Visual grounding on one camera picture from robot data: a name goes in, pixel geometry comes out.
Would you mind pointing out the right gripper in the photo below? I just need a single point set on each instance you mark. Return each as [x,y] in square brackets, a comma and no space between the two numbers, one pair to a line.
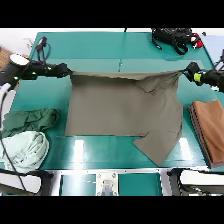
[193,71]

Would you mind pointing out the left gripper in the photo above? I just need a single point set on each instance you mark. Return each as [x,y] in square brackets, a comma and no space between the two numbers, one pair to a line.
[60,70]

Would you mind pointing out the grey-brown T-shirt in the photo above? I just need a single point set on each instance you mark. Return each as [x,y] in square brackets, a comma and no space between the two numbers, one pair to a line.
[120,106]

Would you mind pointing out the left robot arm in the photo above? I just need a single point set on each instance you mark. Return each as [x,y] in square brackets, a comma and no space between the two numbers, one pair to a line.
[26,70]

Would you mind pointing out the red object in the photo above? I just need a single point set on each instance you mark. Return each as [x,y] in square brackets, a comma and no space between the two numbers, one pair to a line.
[198,41]

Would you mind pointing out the dark green garment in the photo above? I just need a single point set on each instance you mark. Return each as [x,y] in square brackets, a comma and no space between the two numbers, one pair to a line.
[30,119]

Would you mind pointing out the brown folded garment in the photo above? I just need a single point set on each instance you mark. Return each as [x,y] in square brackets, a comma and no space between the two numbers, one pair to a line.
[210,130]

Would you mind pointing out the pale green garment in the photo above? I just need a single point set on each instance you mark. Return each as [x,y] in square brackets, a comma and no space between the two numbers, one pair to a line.
[25,150]

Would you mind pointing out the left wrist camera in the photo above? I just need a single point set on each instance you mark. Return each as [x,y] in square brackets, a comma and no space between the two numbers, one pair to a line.
[41,46]

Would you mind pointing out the silver frame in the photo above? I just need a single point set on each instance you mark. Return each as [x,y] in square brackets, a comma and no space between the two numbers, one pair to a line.
[106,182]

